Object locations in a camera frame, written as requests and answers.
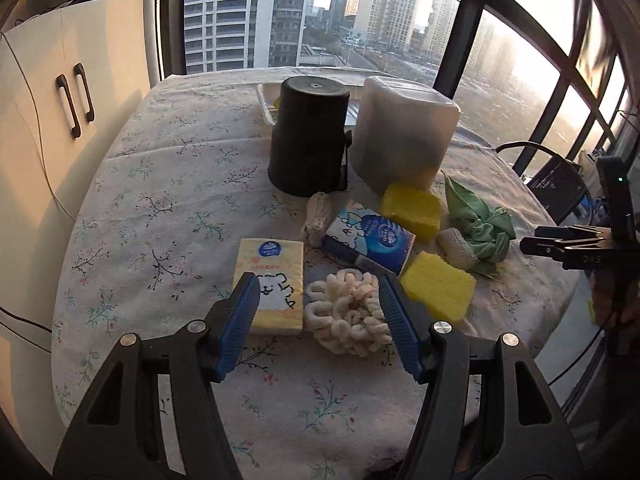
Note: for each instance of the high-rise buildings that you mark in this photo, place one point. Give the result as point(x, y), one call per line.
point(225, 10)

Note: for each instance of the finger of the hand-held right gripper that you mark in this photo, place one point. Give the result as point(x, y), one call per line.
point(565, 232)
point(560, 252)

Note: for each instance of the white cabinet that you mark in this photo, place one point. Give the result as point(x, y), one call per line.
point(35, 185)

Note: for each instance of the black plastic container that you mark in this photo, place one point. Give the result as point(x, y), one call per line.
point(310, 135)

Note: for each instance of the yellow sponge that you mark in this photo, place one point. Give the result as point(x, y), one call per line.
point(412, 210)
point(437, 287)

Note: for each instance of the black window frame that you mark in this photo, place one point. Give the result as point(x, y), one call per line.
point(462, 45)

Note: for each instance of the translucent plastic container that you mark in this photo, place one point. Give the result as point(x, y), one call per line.
point(400, 130)

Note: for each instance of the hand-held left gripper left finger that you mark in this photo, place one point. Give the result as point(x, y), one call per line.
point(240, 320)

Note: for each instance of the white knitted scrubber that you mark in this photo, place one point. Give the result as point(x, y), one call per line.
point(316, 217)
point(456, 247)

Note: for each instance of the white tray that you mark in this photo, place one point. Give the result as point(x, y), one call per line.
point(265, 102)

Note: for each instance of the blue tissue pack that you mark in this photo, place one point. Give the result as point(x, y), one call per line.
point(370, 237)

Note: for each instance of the person's right hand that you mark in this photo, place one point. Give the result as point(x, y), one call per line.
point(602, 300)

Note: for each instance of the white looped scrubber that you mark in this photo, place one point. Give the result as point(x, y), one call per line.
point(345, 315)

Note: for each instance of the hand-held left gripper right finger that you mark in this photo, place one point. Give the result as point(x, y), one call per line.
point(400, 330)

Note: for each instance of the yellow tissue pack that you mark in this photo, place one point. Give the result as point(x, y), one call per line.
point(277, 270)

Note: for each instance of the green cloth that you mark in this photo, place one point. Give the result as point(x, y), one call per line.
point(482, 230)

